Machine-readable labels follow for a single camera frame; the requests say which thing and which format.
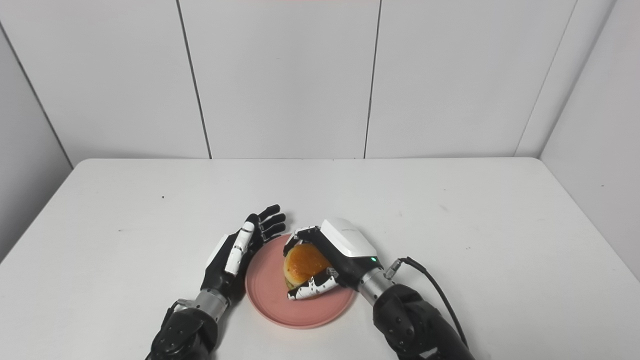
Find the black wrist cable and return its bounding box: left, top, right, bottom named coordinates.
left=149, top=298, right=194, bottom=360
left=384, top=256, right=469, bottom=349

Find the black and white right hand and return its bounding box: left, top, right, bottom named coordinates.
left=283, top=217, right=379, bottom=301

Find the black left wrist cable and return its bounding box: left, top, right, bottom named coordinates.
left=149, top=298, right=194, bottom=360

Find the pink round plate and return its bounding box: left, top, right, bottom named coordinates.
left=245, top=234, right=356, bottom=329

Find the black and white left hand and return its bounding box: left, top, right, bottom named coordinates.
left=201, top=204, right=287, bottom=301

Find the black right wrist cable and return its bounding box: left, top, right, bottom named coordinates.
left=384, top=256, right=469, bottom=349

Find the toy hamburger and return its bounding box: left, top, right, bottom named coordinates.
left=283, top=243, right=334, bottom=292

